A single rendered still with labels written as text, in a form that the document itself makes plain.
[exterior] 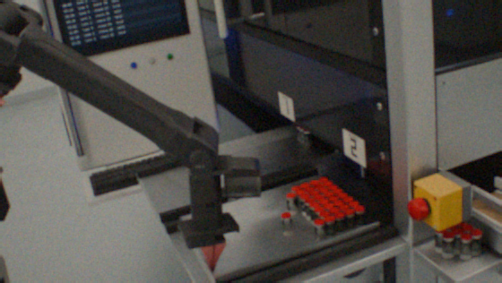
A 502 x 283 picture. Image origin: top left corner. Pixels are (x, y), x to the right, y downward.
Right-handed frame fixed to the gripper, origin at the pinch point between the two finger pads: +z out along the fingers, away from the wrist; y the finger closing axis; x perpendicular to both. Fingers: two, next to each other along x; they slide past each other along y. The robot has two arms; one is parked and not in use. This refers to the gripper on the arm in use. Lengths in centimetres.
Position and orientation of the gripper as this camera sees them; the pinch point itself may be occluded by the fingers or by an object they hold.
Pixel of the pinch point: (211, 267)
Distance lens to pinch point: 109.5
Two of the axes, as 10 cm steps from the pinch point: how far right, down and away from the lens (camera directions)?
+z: 0.3, 9.4, 3.3
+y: 9.4, -1.5, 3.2
